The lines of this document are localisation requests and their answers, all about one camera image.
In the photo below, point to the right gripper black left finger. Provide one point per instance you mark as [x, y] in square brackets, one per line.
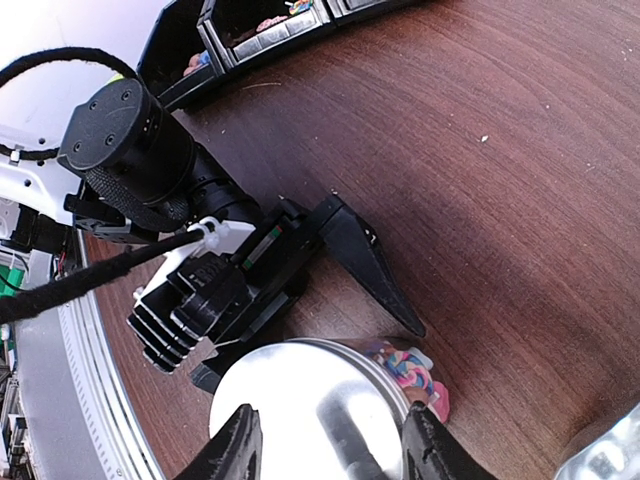
[234, 453]

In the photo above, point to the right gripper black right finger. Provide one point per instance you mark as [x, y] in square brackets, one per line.
[430, 452]

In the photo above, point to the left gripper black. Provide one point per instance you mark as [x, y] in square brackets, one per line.
[272, 261]

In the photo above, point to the clear plastic jar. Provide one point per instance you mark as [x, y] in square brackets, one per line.
[412, 370]

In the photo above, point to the round metal jar lid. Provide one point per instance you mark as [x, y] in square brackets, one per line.
[326, 410]

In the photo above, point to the metal scoop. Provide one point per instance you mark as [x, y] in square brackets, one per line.
[608, 448]

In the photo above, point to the black three-compartment candy tray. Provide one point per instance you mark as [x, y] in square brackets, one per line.
[195, 46]

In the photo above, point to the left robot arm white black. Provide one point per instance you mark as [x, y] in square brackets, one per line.
[134, 161]

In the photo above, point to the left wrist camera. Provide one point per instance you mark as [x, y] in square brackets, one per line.
[189, 292]

